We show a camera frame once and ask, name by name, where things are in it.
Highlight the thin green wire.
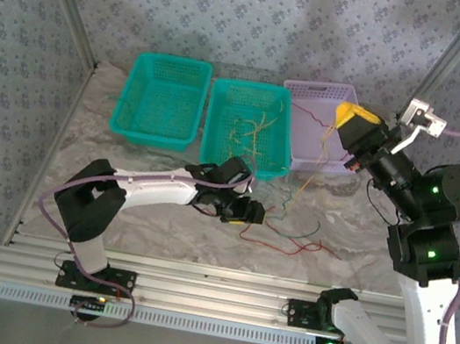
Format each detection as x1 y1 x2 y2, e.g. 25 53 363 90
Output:
267 186 327 245

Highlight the lilac plastic mesh basket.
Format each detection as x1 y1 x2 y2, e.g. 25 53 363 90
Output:
269 73 373 183

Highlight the teal plastic mesh basket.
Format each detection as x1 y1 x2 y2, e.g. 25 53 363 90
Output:
197 74 305 186
104 47 215 156

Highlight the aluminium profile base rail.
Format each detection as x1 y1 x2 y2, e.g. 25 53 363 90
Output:
0 226 413 344

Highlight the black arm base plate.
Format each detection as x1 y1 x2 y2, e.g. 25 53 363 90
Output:
54 257 139 301
284 297 349 336

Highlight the slotted grey cable duct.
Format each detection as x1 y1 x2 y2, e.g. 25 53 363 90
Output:
0 278 347 344

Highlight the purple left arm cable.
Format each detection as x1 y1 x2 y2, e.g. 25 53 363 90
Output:
17 121 259 344

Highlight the aluminium table side rail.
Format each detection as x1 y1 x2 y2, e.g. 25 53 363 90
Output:
0 54 98 245

